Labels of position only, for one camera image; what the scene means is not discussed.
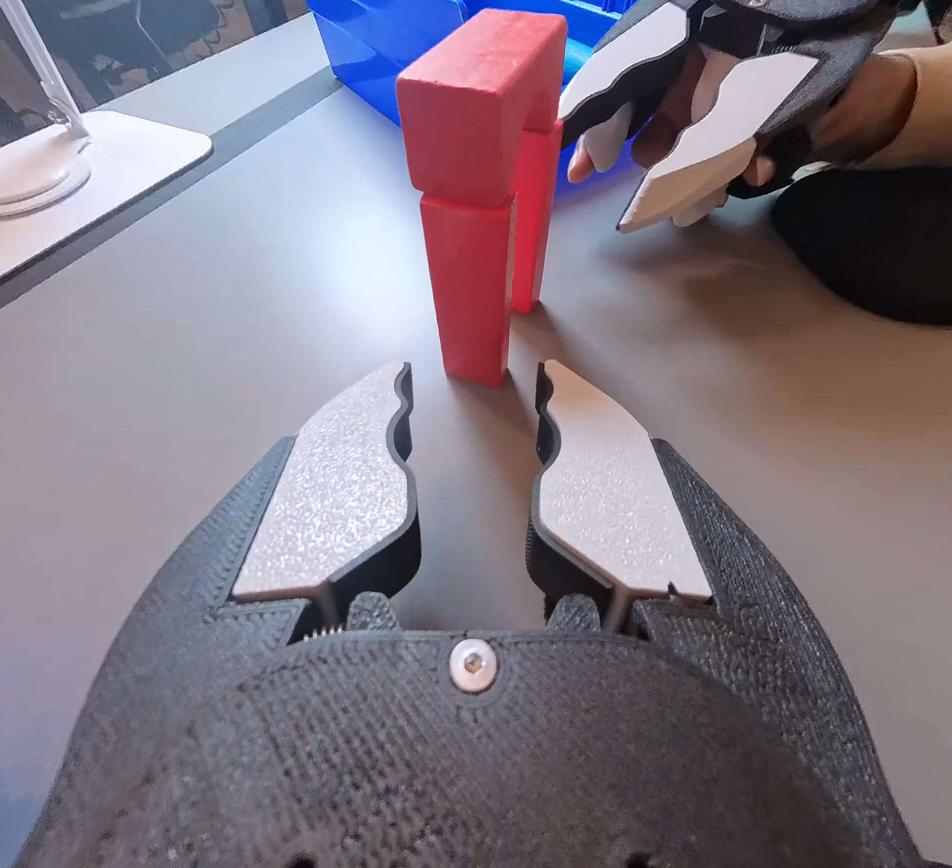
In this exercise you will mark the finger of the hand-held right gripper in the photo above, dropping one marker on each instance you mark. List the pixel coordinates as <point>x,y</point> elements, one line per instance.
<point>632,57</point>
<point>714,146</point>

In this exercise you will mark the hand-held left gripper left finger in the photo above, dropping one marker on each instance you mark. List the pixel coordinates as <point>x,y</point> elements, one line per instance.
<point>327,503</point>

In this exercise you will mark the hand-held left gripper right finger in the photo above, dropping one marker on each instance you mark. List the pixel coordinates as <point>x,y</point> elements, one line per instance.
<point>617,511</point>

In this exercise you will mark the red arch wooden block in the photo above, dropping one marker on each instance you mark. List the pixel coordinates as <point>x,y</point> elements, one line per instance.
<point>476,94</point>

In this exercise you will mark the red rectangular wooden block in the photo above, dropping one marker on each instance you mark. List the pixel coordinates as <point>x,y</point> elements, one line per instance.
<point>535,228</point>
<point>468,288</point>

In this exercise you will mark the person's right forearm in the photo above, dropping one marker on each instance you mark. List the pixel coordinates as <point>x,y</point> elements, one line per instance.
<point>930,109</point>

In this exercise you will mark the person's right hand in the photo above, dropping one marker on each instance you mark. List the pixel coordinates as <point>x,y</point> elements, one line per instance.
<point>863,116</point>

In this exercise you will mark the black wrist rest pad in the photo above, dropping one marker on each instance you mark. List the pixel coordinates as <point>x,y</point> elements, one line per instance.
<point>870,250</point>

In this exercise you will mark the white lamp base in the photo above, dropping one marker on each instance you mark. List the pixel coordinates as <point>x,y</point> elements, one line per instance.
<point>134,161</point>

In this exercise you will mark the black office chair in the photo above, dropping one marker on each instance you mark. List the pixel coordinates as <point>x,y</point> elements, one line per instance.
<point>171,20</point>

